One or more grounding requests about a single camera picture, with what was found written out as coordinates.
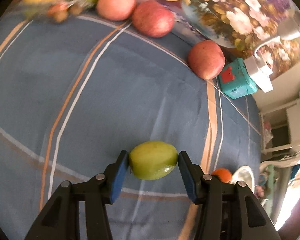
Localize floral painting canvas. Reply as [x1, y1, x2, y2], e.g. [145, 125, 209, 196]
[133, 0, 300, 81]

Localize round steel plate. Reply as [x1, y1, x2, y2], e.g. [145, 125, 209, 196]
[230, 165, 255, 193]

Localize middle red apple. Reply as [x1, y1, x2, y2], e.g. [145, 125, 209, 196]
[132, 1, 174, 38]

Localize white plastic chair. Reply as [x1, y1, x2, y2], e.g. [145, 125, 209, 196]
[257, 153, 300, 182]

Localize orange with stem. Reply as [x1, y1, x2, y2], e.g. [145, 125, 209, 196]
[211, 168, 232, 183]

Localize large red apple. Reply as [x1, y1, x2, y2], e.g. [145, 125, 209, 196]
[187, 40, 225, 80]

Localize teal plastic box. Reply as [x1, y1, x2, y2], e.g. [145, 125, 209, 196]
[218, 58, 258, 99]

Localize green fruit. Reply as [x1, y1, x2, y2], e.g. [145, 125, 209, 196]
[129, 141, 178, 180]

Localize white shelf rack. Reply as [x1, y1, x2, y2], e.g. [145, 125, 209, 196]
[259, 99, 300, 154]

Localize blue plaid tablecloth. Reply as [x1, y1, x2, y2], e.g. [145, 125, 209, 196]
[0, 14, 261, 239]

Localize small pink apple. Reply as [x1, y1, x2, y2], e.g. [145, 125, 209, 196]
[96, 0, 136, 21]

